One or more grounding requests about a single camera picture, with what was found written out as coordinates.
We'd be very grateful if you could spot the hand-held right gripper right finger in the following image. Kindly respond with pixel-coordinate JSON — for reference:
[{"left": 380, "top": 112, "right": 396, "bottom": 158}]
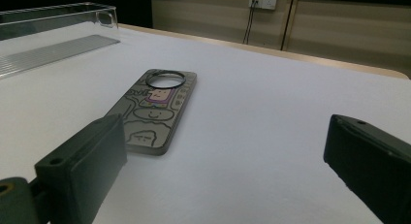
[{"left": 323, "top": 113, "right": 411, "bottom": 224}]

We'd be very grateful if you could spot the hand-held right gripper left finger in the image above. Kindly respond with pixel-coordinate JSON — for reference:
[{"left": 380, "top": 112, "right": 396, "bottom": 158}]
[{"left": 33, "top": 112, "right": 128, "bottom": 224}]

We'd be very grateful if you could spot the clear plastic storage box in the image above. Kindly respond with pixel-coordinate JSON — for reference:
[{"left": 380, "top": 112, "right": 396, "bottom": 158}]
[{"left": 0, "top": 1, "right": 121, "bottom": 80}]

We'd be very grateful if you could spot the white table cover sheet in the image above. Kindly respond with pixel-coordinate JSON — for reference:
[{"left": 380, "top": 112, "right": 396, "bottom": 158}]
[{"left": 0, "top": 21, "right": 411, "bottom": 224}]

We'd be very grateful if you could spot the wooden table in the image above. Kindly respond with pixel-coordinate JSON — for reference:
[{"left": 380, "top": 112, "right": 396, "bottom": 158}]
[{"left": 118, "top": 22, "right": 410, "bottom": 80}]

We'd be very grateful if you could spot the black power cable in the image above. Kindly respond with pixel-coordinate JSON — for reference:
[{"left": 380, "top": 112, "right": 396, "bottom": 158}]
[
  {"left": 242, "top": 0, "right": 256, "bottom": 45},
  {"left": 245, "top": 0, "right": 260, "bottom": 46}
]

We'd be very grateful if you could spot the white wall socket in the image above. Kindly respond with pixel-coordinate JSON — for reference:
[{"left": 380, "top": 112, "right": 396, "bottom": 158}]
[{"left": 248, "top": 0, "right": 278, "bottom": 11}]

